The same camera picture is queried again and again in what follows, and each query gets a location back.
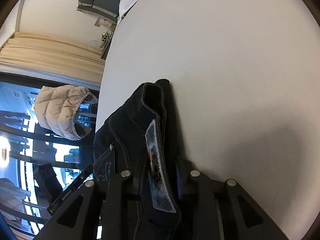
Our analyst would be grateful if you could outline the black denim pants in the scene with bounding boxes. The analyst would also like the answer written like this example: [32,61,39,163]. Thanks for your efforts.
[93,79,182,239]

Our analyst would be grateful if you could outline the beige puffer jacket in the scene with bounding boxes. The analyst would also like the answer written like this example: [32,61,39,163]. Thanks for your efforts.
[34,85,98,141]

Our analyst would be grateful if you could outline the beige curtain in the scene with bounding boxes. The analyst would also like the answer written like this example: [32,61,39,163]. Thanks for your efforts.
[1,32,105,83]

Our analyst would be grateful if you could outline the dark grey nightstand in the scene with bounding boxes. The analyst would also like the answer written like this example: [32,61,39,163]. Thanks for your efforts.
[100,29,114,60]

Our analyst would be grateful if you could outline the items on nightstand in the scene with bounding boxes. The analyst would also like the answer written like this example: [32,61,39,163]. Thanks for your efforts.
[87,28,114,54]

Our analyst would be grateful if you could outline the white bed mattress sheet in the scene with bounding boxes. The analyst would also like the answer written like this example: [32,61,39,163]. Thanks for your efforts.
[97,0,319,239]

